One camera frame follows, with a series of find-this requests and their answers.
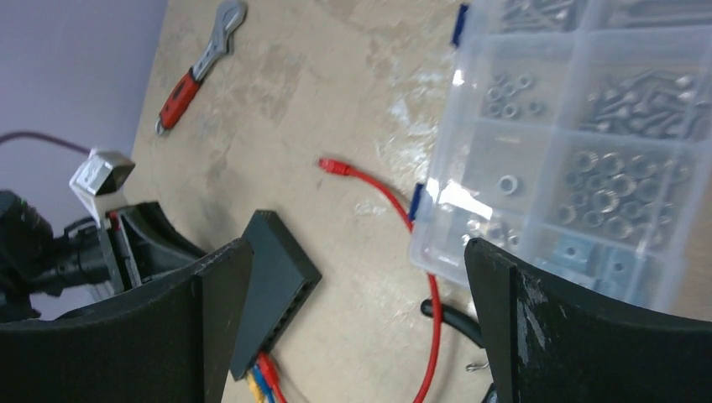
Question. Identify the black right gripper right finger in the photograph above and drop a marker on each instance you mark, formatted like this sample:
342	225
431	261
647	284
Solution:
549	340

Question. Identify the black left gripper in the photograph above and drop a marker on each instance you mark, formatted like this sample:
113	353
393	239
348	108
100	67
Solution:
141	246

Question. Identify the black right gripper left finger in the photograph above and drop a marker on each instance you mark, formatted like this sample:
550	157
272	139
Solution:
170	340

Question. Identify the black network switch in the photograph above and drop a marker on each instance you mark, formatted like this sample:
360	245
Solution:
283	277

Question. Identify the black yellow pliers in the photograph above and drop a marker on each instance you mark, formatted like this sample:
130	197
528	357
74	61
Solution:
468	327

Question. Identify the clear plastic parts box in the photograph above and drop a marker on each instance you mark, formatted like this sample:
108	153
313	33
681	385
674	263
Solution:
576	136

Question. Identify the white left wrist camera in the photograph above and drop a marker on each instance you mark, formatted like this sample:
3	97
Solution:
98	182

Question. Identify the red handled adjustable wrench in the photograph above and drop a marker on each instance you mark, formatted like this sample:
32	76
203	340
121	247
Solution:
230	15

